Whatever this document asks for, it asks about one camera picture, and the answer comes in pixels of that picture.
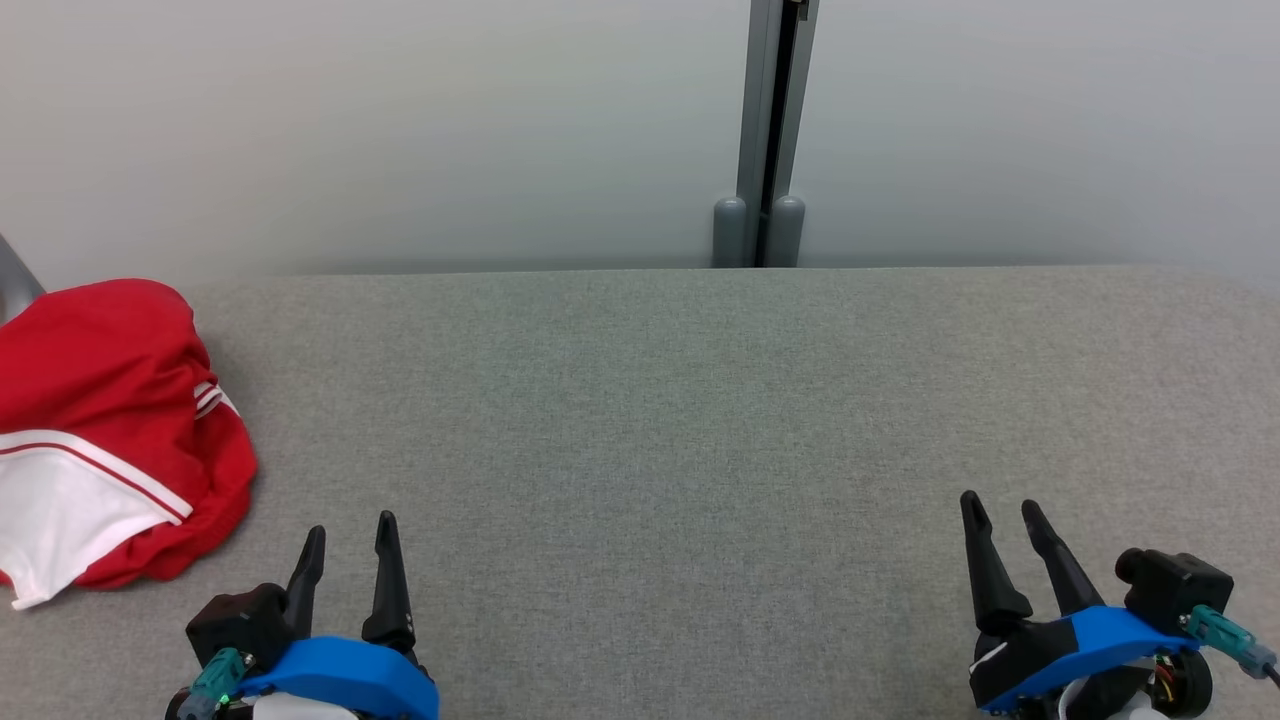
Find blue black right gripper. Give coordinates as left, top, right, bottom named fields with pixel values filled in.
left=959, top=490, right=1215, bottom=720

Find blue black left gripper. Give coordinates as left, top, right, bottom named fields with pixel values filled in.
left=165, top=510, right=441, bottom=720

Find red shorts with white stripe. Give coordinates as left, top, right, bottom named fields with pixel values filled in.
left=0, top=278, right=259, bottom=591

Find black cable with teal plug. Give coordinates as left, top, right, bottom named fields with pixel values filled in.
left=1180, top=605, right=1280, bottom=689
left=178, top=648, right=249, bottom=720

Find grey partition post with gap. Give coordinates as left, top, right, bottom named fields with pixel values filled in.
left=712, top=0, right=821, bottom=269

